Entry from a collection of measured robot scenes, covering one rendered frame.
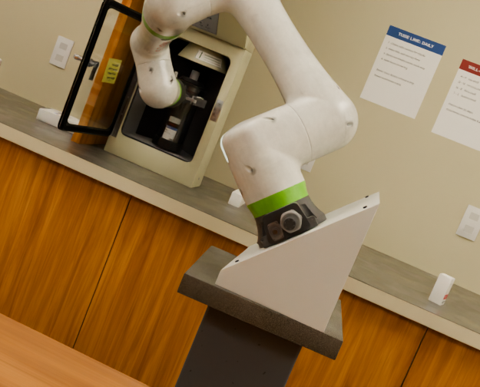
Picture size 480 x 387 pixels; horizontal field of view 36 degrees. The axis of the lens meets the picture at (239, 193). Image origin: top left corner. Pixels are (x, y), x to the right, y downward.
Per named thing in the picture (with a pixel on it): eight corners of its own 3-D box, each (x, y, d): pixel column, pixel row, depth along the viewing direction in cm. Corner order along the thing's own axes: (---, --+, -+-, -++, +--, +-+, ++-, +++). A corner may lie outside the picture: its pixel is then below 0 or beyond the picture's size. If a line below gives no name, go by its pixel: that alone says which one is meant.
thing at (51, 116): (47, 117, 262) (51, 107, 262) (88, 135, 262) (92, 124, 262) (35, 118, 250) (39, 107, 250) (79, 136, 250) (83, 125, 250)
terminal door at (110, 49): (110, 137, 240) (153, 19, 235) (57, 130, 212) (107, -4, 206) (107, 136, 241) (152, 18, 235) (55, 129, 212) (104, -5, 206)
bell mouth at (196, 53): (186, 58, 255) (191, 43, 254) (232, 77, 252) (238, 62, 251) (170, 51, 238) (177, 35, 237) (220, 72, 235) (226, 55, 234)
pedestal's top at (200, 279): (335, 360, 137) (343, 341, 136) (176, 292, 139) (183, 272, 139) (334, 315, 168) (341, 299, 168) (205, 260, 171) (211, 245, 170)
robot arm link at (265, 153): (329, 185, 147) (291, 97, 148) (260, 216, 144) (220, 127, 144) (310, 192, 160) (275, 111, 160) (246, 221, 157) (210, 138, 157)
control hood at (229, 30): (153, 13, 237) (165, -17, 235) (246, 49, 231) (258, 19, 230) (142, 6, 226) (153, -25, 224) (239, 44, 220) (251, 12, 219)
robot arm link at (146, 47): (147, 44, 177) (192, 37, 179) (137, -4, 176) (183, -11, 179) (131, 70, 212) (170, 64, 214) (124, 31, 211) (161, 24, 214)
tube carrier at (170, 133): (156, 139, 250) (180, 79, 248) (185, 151, 249) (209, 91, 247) (147, 137, 239) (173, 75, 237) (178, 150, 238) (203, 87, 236)
